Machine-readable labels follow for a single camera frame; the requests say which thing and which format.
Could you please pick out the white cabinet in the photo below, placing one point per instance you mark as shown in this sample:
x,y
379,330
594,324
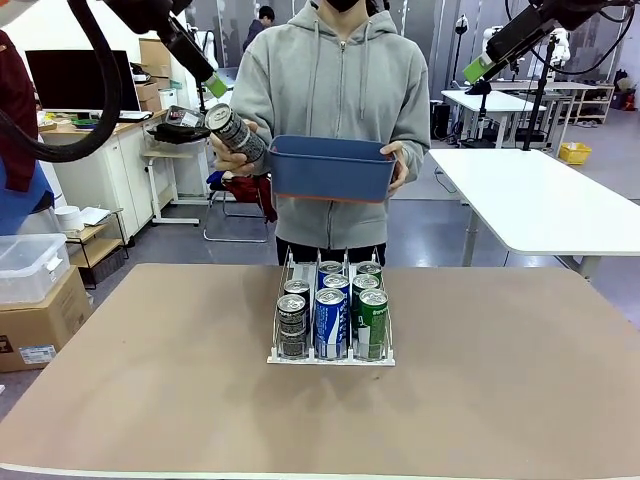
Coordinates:
x,y
90,190

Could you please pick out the black lamp stand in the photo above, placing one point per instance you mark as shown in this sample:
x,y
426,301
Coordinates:
x,y
461,22

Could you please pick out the blue beverage can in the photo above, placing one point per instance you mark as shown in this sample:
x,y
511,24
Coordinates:
x,y
336,281
331,268
329,325

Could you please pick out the black office chair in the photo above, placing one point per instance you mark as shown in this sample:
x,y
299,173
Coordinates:
x,y
216,186

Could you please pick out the person's right hand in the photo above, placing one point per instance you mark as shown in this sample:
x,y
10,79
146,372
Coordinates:
x,y
240,164

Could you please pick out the person in red jacket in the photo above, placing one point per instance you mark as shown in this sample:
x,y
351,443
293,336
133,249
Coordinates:
x,y
15,75

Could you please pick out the white paper stack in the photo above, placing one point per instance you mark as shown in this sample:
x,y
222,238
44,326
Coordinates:
x,y
95,215

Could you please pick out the small cardboard box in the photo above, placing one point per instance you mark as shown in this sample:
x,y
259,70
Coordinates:
x,y
155,57
149,97

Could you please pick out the wooden shelf desk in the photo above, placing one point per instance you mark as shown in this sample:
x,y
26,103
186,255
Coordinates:
x,y
590,87

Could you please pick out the red jacket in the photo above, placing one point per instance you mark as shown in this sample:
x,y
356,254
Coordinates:
x,y
250,192

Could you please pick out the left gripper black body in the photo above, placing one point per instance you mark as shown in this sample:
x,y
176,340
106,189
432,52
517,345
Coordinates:
x,y
145,15

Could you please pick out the green beverage can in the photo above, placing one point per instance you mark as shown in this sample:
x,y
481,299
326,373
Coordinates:
x,y
364,282
369,268
373,320

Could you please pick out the black coffee can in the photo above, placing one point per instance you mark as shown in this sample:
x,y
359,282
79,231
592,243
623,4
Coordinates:
x,y
291,325
297,287
235,130

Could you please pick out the thin black stand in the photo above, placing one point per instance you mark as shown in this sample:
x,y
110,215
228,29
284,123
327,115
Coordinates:
x,y
483,110

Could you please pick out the yellow basket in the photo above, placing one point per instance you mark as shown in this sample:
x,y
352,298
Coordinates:
x,y
575,155

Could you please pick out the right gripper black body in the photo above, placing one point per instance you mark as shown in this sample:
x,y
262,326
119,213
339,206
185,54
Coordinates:
x,y
575,12

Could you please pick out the clear plastic storage bin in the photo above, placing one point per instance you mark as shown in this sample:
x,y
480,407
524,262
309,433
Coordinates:
x,y
25,270

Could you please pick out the person's left hand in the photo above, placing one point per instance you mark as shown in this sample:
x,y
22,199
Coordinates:
x,y
402,167

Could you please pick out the red floor container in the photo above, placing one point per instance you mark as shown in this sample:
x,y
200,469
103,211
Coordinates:
x,y
629,100

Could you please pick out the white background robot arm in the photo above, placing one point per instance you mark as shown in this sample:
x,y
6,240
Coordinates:
x,y
210,42
564,50
487,36

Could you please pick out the small white side table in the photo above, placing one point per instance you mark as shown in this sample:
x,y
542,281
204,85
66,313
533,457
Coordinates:
x,y
170,155

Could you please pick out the black computer monitor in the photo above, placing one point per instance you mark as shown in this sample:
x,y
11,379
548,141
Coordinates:
x,y
65,80

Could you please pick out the white background table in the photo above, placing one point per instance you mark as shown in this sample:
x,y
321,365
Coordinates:
x,y
500,102

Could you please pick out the large cardboard box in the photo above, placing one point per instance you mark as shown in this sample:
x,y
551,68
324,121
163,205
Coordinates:
x,y
45,325

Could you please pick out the small white bin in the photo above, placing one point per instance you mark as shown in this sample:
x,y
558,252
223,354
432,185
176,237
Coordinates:
x,y
169,98

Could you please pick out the black bag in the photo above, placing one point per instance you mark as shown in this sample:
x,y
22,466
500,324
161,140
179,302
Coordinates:
x,y
177,134

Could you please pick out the background person in dark top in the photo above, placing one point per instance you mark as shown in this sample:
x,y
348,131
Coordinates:
x,y
260,27

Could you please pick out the clear box with label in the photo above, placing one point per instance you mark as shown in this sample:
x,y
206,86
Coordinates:
x,y
182,117

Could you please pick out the black camera stand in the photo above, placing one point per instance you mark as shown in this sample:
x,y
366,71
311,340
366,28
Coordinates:
x,y
537,115

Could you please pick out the person's left forearm grey sleeve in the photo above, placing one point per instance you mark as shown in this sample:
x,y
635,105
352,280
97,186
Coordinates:
x,y
417,142

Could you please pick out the blue plastic bin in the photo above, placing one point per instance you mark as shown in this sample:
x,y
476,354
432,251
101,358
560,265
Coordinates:
x,y
330,172

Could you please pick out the person in grey hoodie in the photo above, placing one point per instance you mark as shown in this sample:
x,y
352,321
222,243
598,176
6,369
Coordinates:
x,y
335,85

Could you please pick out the large white table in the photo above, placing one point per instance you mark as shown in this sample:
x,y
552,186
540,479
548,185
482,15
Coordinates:
x,y
540,200

